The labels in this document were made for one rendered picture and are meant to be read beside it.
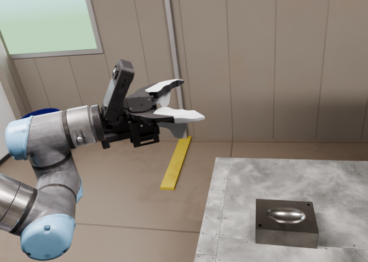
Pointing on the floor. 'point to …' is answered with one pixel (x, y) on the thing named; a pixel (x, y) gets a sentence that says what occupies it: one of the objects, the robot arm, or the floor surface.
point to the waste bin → (41, 112)
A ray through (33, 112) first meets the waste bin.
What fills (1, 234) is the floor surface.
